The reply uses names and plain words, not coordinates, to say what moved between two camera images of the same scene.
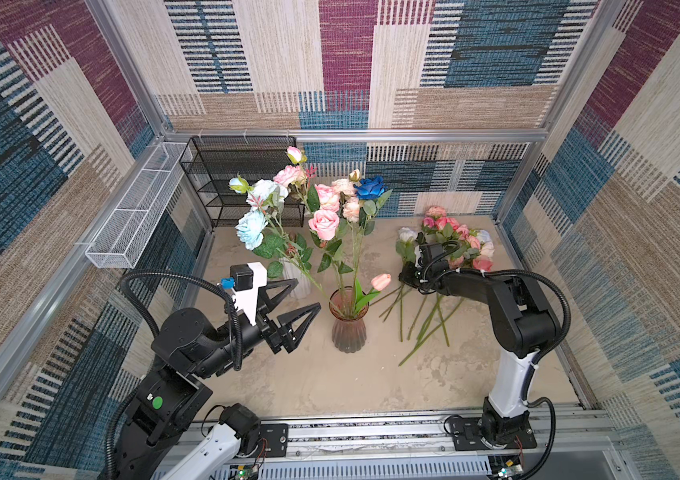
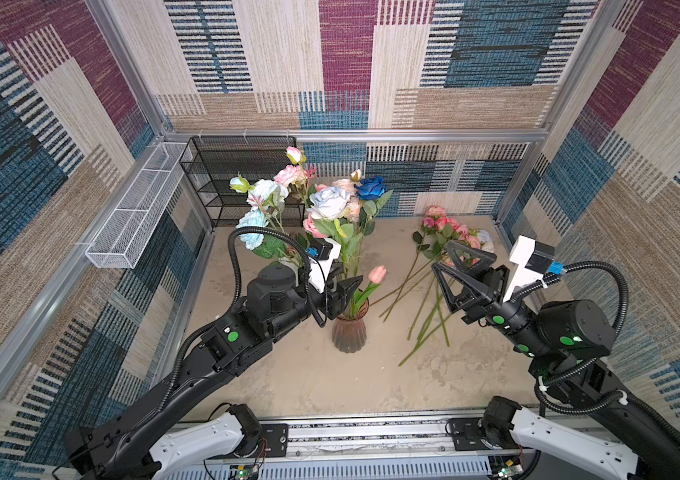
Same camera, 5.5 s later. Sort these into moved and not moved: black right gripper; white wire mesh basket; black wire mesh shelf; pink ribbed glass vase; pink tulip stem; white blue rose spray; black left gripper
Moved: black right gripper; pink tulip stem; black left gripper
Not moved: white blue rose spray; white wire mesh basket; pink ribbed glass vase; black wire mesh shelf
